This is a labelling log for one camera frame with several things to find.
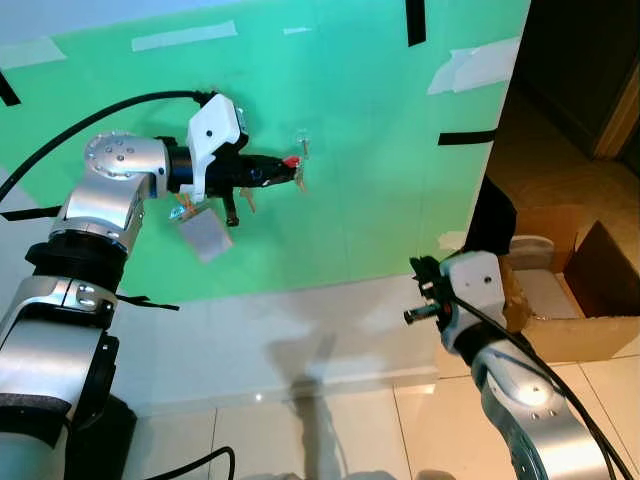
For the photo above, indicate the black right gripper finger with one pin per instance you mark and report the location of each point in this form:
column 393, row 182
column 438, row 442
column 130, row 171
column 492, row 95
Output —
column 421, row 265
column 422, row 314

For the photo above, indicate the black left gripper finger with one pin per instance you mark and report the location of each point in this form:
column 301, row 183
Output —
column 278, row 165
column 285, row 180

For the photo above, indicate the red capped key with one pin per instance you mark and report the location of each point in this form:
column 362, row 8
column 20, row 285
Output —
column 290, row 160

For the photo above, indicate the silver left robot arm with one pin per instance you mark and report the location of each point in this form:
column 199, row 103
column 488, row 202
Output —
column 60, row 340

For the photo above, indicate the clear adhesive metal hook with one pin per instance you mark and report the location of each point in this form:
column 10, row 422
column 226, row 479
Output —
column 299, row 135

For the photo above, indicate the small white tape patch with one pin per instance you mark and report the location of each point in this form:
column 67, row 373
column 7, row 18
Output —
column 454, row 241

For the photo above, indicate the large green board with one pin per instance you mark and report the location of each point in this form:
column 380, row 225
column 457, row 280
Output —
column 380, row 200

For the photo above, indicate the black fabric piece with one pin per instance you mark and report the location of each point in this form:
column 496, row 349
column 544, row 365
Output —
column 492, row 215

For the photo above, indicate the white round container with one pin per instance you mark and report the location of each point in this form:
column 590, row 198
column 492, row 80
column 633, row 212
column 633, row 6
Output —
column 532, row 250

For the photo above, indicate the white flat sheet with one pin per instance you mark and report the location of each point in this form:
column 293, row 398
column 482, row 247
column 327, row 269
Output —
column 552, row 295

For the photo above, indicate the short white tape strip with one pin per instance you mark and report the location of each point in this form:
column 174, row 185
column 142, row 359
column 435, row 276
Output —
column 297, row 31

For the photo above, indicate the black tape strip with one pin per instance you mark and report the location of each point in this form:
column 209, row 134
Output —
column 416, row 22
column 150, row 302
column 30, row 212
column 467, row 137
column 8, row 88

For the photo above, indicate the long white tape strip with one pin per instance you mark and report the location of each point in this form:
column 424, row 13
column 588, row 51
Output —
column 185, row 35

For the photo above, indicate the open cardboard box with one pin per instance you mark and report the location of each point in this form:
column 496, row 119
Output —
column 585, row 338

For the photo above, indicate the grey robot right foot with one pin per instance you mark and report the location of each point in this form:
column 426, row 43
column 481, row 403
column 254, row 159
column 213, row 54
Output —
column 431, row 474

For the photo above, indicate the crumpled white paper patch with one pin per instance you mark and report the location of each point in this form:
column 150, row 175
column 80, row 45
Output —
column 475, row 68

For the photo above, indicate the wide white tape strip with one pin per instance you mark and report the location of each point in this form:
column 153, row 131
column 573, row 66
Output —
column 30, row 53

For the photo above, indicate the black cabinet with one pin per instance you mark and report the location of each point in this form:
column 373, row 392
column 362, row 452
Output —
column 105, row 445

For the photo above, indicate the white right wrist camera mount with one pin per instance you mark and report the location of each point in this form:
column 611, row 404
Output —
column 478, row 285

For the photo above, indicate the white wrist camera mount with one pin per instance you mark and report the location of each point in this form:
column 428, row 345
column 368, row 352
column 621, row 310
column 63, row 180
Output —
column 478, row 285
column 215, row 125

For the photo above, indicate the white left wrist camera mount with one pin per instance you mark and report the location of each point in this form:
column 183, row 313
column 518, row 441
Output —
column 215, row 125

